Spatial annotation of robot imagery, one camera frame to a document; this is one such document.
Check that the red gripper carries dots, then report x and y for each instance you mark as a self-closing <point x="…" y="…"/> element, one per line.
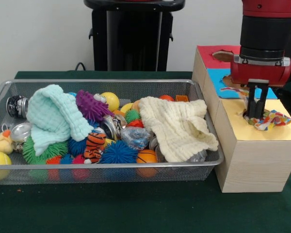
<point x="259" y="72"/>

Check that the colourful printed cloth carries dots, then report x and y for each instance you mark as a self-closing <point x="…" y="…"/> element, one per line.
<point x="274" y="120"/>

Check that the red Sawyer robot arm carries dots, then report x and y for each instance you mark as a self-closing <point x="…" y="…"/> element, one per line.
<point x="266" y="29"/>

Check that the wooden box with three holes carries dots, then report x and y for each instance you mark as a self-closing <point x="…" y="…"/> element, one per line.
<point x="254" y="167"/>

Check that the cream knitted cloth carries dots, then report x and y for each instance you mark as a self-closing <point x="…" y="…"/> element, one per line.
<point x="174" y="123"/>

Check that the small orange basketball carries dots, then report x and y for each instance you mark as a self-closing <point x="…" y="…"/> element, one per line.
<point x="146" y="156"/>

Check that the blue spiky ball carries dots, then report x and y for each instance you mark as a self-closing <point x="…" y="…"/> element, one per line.
<point x="118" y="153"/>

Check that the purple spiky toy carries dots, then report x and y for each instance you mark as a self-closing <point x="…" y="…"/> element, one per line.
<point x="92" y="104"/>

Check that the tiger plush toy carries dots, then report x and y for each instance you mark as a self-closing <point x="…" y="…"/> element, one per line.
<point x="95" y="145"/>

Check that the mint green cloth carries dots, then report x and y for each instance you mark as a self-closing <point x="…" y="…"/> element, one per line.
<point x="51" y="114"/>

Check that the green spiky ball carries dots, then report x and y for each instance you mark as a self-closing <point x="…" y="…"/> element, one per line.
<point x="55" y="150"/>

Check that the yellow plush duck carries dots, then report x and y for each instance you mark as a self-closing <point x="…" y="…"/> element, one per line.
<point x="2" y="143"/>

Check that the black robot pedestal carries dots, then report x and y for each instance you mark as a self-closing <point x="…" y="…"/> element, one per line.
<point x="131" y="43"/>

